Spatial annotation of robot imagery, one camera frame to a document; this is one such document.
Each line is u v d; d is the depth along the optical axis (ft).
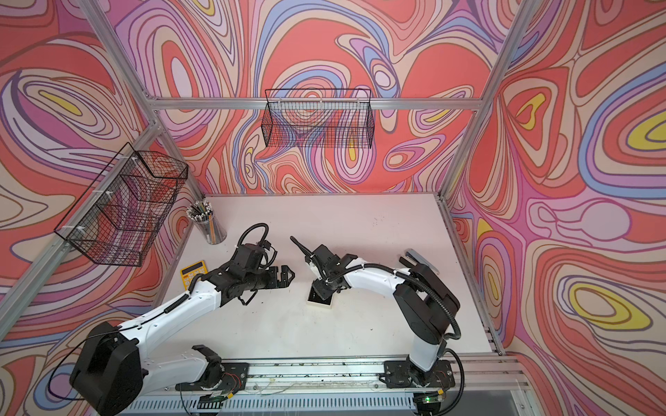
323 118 3.15
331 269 2.18
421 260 3.13
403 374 2.42
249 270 2.15
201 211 3.06
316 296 2.57
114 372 1.29
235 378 2.37
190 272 3.06
